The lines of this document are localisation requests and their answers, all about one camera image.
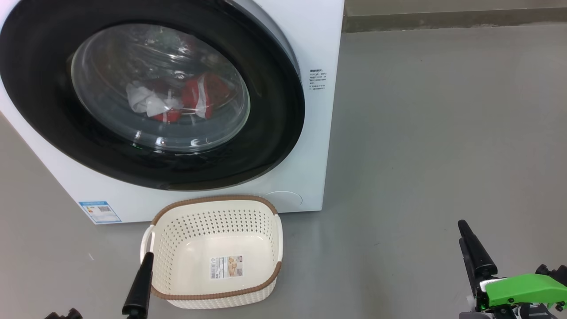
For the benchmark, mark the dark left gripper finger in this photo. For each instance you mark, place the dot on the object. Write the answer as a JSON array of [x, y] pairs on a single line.
[[139, 288]]

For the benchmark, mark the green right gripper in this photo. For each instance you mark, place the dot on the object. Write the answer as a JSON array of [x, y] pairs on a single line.
[[522, 290]]

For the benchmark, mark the washing machine glass door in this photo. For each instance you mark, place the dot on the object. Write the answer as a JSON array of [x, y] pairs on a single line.
[[266, 133]]

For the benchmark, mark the red and white garment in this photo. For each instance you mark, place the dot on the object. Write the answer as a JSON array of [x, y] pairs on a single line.
[[208, 95]]

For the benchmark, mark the cream perforated laundry basket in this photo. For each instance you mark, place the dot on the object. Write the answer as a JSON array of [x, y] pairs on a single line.
[[199, 248]]

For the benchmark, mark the white front-load washing machine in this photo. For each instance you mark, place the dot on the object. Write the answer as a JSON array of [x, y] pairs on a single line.
[[310, 155]]

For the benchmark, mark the blue energy label sticker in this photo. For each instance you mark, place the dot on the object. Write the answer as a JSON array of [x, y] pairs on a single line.
[[100, 212]]

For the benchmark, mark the round white filter cover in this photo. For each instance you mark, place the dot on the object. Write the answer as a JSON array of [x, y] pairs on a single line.
[[284, 201]]

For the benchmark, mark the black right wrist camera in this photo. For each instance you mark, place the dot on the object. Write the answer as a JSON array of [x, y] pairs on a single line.
[[556, 271]]

